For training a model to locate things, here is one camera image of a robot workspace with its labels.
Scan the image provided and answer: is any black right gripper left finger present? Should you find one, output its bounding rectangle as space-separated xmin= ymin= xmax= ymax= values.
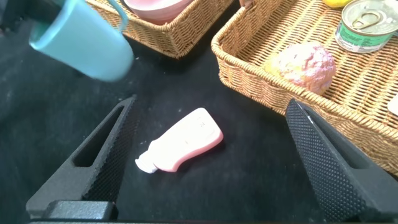
xmin=26 ymin=96 xmax=139 ymax=218

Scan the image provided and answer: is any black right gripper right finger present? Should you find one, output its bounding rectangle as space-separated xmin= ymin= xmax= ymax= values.
xmin=285 ymin=98 xmax=398 ymax=223

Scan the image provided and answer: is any white juice carton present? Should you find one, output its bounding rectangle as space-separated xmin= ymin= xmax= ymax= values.
xmin=387 ymin=95 xmax=398 ymax=116

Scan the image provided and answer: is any brown cream puff bread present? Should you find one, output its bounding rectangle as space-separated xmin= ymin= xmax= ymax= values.
xmin=264 ymin=41 xmax=337 ymax=96

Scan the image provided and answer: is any light blue plastic cup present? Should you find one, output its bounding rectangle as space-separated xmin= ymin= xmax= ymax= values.
xmin=28 ymin=0 xmax=135 ymax=82

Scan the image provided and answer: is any pink plastic bowl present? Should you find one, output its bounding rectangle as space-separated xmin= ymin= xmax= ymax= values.
xmin=123 ymin=0 xmax=194 ymax=26

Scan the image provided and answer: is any woven wicker basket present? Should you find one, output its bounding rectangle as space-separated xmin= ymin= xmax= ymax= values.
xmin=210 ymin=0 xmax=398 ymax=177
xmin=85 ymin=0 xmax=234 ymax=60

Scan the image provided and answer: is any pink squeeze bottle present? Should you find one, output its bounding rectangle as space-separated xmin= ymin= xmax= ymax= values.
xmin=134 ymin=107 xmax=224 ymax=174

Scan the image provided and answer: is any green label tin can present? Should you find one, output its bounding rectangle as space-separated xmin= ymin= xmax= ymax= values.
xmin=335 ymin=0 xmax=398 ymax=54

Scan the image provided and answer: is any yellow lemon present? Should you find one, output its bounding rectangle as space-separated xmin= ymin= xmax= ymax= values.
xmin=322 ymin=0 xmax=354 ymax=9

